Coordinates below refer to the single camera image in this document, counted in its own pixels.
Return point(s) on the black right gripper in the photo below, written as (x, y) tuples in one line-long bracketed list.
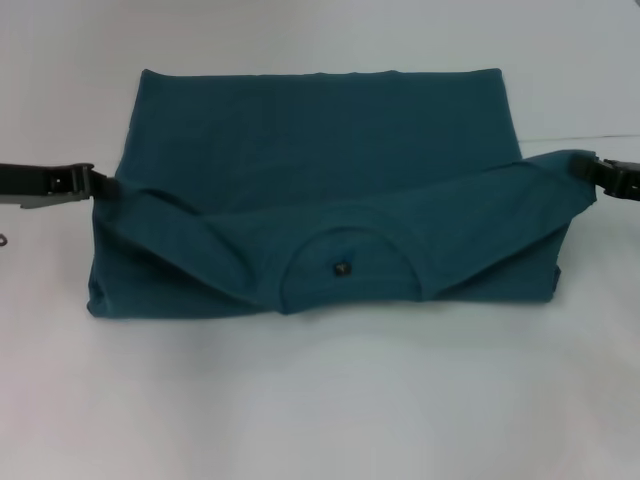
[(622, 180)]

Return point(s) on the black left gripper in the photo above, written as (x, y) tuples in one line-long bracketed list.
[(40, 182)]

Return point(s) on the teal t-shirt with FREE print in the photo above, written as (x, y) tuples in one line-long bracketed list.
[(325, 200)]

